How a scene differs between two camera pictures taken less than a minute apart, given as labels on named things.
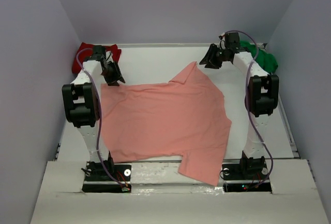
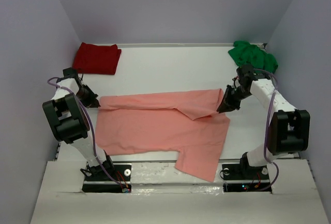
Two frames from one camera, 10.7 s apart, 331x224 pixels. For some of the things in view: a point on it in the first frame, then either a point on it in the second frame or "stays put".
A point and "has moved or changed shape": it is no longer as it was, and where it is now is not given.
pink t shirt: (186, 117) has moved or changed shape
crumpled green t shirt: (267, 60) stays put
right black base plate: (255, 168) stays put
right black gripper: (216, 56) -> (231, 96)
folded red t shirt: (85, 54) stays put
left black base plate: (107, 171) stays put
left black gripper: (111, 71) -> (88, 98)
